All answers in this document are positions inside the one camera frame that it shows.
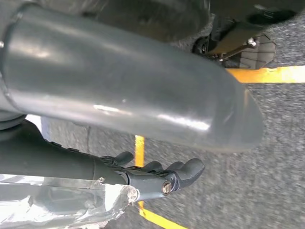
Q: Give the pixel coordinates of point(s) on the crumpled silver foil wrap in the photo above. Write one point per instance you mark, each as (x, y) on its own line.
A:
(59, 205)

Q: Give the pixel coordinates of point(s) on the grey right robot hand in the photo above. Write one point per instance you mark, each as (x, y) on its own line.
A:
(119, 79)

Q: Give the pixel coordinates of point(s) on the black robot foot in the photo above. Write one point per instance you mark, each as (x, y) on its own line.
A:
(238, 34)

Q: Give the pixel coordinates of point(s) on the yellow floor tape square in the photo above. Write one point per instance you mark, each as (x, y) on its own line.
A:
(269, 74)

